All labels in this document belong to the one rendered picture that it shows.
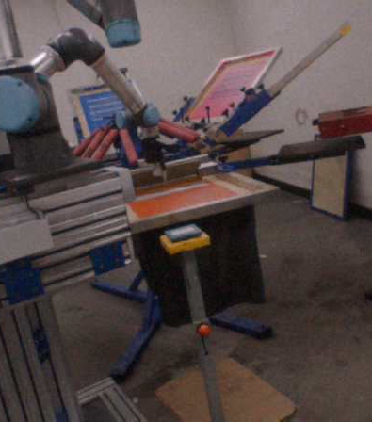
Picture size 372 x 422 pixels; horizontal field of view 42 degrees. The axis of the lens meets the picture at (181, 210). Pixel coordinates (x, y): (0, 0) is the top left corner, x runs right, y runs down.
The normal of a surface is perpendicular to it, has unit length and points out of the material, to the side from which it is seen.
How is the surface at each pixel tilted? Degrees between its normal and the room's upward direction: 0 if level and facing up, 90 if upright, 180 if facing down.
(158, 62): 90
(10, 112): 98
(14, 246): 90
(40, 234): 90
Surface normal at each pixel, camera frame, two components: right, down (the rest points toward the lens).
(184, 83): 0.25, 0.19
